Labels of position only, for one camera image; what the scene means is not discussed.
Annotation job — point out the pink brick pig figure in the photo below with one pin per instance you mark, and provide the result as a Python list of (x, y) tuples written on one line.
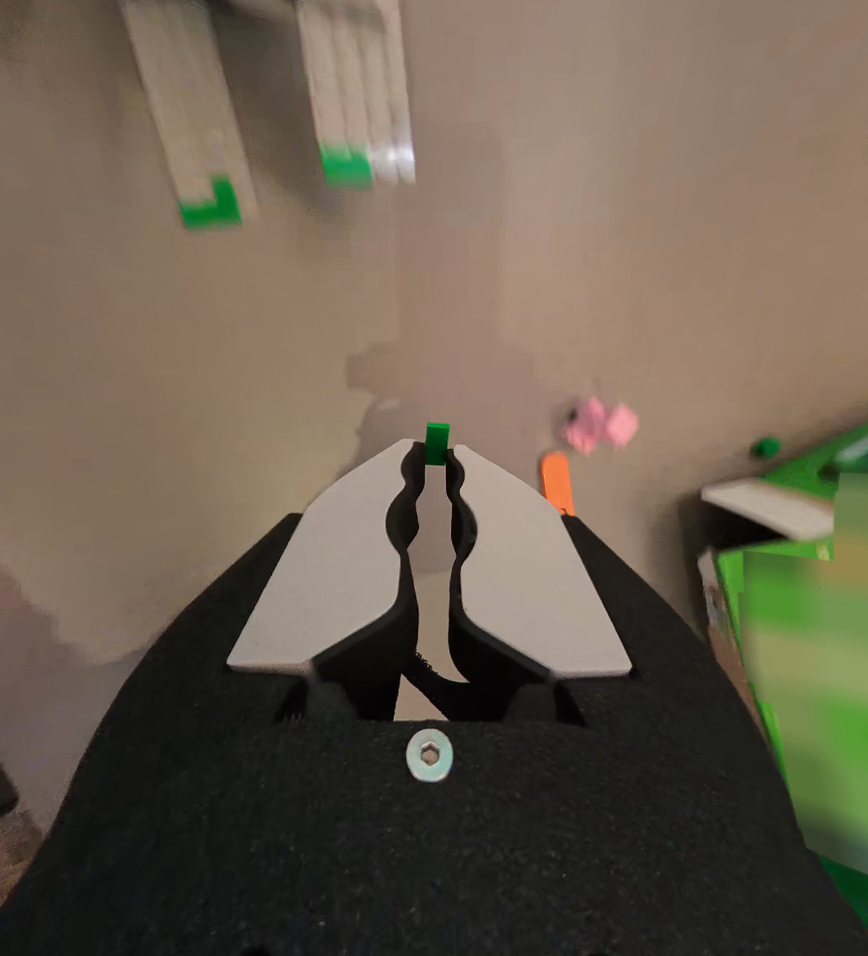
[(598, 427)]

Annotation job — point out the open green cardboard box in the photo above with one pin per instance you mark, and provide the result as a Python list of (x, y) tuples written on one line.
[(867, 441)]

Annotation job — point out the grey desk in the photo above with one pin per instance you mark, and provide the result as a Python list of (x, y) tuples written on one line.
[(180, 373)]

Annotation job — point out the orange brick separator tool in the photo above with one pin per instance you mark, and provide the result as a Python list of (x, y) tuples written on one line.
[(556, 482)]

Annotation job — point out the grey studded building plate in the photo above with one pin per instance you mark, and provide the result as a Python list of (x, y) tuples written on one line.
[(352, 75)]

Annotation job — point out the round green stud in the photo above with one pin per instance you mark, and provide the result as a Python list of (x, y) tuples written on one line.
[(766, 446)]

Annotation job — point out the grey plate with green corner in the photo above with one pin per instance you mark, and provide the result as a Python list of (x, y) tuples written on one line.
[(180, 112)]

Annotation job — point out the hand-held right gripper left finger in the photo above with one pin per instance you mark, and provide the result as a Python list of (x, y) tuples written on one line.
[(314, 575)]

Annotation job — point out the small green brick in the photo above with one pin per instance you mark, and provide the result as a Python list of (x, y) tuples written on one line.
[(438, 444)]

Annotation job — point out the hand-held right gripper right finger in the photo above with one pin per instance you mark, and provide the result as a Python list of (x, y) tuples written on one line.
[(535, 582)]

